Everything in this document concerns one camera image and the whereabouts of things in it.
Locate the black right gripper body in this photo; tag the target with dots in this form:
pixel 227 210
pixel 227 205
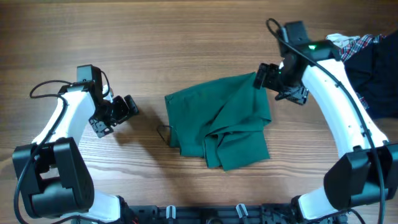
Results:
pixel 277 82

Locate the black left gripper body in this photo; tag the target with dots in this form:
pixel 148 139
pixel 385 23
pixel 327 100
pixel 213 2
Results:
pixel 111 112

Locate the green cloth garment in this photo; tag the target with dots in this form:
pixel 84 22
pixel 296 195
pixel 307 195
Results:
pixel 221 121

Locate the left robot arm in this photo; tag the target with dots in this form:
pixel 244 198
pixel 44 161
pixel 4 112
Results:
pixel 53 180

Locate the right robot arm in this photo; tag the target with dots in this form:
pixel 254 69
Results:
pixel 366 171

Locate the white cloth piece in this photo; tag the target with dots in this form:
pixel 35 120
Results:
pixel 340 40

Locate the plaid red blue garment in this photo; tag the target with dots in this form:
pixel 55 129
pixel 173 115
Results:
pixel 359 58

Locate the dark navy garment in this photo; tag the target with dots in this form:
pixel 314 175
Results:
pixel 384 103

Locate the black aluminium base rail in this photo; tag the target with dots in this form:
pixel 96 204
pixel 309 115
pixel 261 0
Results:
pixel 267 213

